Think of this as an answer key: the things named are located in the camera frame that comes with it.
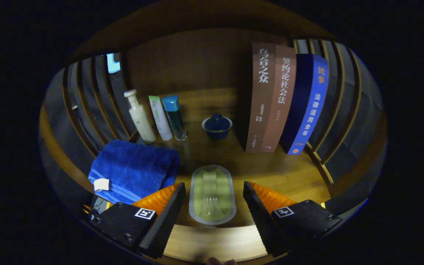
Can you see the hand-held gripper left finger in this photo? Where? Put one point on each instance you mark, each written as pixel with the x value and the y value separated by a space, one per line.
pixel 168 219

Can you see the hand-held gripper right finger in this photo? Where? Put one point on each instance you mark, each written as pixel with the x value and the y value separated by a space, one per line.
pixel 261 219

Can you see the wooden countertop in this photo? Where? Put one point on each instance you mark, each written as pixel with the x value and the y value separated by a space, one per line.
pixel 271 173

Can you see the brown wooden cabinet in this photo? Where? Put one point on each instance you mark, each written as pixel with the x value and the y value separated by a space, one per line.
pixel 197 62

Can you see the folded blue towel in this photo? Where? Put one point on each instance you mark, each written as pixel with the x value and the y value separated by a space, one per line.
pixel 134 169

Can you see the white pump bottle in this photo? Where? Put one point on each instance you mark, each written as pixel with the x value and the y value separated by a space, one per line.
pixel 142 121

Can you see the white and green tube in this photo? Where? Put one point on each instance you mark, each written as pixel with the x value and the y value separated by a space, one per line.
pixel 160 117

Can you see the clear blue bottle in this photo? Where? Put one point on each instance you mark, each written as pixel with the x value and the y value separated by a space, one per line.
pixel 175 117

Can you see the dark blue lidded teacup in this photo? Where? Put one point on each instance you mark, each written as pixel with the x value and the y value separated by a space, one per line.
pixel 216 127

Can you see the reddish brown book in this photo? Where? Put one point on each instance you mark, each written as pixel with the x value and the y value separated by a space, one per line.
pixel 278 110

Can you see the dark brown book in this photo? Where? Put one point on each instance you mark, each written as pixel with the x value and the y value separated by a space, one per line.
pixel 261 103

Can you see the blue book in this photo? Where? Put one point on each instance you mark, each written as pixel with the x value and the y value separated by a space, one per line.
pixel 311 106

